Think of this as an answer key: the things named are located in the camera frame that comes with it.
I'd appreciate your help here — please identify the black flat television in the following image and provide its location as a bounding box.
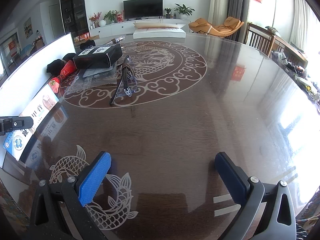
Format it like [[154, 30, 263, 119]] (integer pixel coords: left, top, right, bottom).
[[123, 0, 163, 20]]

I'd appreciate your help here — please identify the white tv cabinet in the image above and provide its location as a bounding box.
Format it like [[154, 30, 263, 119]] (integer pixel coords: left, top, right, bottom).
[[89, 18, 191, 38]]

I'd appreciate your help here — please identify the green potted plant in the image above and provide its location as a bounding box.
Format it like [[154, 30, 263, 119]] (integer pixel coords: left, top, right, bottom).
[[104, 10, 120, 24], [174, 3, 195, 20]]

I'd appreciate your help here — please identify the clear bag dark cloth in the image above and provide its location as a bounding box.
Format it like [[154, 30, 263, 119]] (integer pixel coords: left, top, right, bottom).
[[59, 64, 117, 95]]

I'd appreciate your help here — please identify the red snack packet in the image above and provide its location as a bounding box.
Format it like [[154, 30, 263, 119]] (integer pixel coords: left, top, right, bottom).
[[48, 60, 76, 94]]

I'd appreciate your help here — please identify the red flower vase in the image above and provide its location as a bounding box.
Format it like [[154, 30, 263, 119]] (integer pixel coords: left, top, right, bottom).
[[89, 12, 101, 28]]

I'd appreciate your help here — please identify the black velvet scrunchie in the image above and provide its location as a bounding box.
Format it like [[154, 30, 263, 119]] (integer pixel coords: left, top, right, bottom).
[[46, 59, 66, 76], [62, 39, 97, 62]]

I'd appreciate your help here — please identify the orange lounge chair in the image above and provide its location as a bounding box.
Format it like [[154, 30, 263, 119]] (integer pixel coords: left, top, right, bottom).
[[188, 17, 244, 38]]

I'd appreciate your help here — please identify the large white box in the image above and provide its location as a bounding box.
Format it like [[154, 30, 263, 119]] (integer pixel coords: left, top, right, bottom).
[[0, 34, 75, 116]]

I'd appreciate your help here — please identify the green potted plant right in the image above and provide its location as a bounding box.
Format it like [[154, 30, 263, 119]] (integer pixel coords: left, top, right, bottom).
[[174, 3, 195, 20]]

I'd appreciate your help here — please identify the wooden dining chair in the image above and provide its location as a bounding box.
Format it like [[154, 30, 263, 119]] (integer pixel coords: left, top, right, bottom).
[[245, 23, 275, 57]]

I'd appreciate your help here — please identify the dark display cabinet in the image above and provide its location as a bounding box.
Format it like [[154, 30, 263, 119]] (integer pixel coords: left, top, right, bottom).
[[60, 0, 89, 42]]

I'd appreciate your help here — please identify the green potted plant left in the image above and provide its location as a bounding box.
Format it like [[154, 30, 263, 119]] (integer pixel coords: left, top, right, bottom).
[[104, 10, 120, 24]]

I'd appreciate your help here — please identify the black rectangular box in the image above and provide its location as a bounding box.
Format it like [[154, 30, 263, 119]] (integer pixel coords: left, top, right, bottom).
[[73, 44, 123, 69]]

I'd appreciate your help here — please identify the small potted plant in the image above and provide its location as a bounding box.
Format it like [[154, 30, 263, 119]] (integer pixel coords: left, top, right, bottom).
[[164, 8, 171, 19]]

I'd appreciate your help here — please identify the blue medicine box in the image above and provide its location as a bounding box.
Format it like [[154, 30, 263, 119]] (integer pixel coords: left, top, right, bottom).
[[3, 85, 59, 160]]

